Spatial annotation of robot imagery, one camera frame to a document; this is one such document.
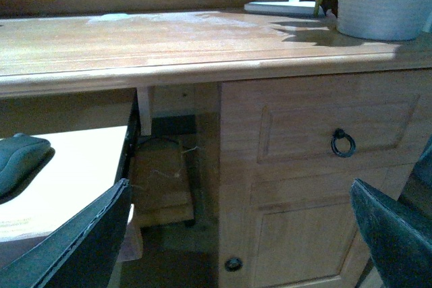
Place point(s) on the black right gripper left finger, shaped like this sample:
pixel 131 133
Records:
pixel 80 253

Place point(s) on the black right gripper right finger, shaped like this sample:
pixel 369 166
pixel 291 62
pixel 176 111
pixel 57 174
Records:
pixel 398 238

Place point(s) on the dark grey computer mouse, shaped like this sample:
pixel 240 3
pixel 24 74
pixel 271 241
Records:
pixel 22 157

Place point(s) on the wooden sliding keyboard tray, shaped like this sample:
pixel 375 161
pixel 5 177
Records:
pixel 85 164

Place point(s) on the black cabinet door knob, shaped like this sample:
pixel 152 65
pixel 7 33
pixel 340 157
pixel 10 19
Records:
pixel 233 264

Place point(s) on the wooden desk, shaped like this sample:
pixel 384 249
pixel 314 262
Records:
pixel 270 92

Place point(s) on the white desk lamp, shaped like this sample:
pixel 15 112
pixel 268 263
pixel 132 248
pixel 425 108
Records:
pixel 271 8

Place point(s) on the black ring drawer handle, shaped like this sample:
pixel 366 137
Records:
pixel 343 145

